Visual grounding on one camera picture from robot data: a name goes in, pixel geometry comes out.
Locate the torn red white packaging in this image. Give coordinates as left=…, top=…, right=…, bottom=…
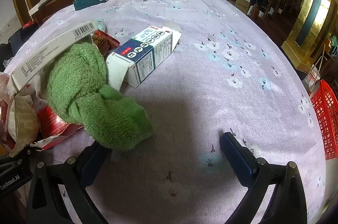
left=0, top=73, right=84, bottom=157

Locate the long white barcode box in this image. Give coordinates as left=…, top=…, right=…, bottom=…
left=10, top=20, right=98, bottom=96

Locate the green towel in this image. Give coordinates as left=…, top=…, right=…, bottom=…
left=44, top=42, right=154, bottom=151

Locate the dark red snack packet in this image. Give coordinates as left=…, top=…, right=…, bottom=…
left=92, top=30, right=120, bottom=56

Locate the blue white medicine box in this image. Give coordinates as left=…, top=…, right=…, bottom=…
left=106, top=22, right=182, bottom=90

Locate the teal wet wipes pack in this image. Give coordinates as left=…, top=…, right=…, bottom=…
left=95, top=19, right=106, bottom=33

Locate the red plastic basket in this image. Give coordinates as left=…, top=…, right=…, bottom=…
left=311, top=80, right=337, bottom=160

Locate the purple floral tablecloth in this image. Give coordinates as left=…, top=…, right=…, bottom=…
left=5, top=0, right=326, bottom=223

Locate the gold pillar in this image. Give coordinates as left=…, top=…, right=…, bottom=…
left=281, top=0, right=337, bottom=72

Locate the cardboard box on floor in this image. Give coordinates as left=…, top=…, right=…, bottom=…
left=235, top=0, right=250, bottom=14

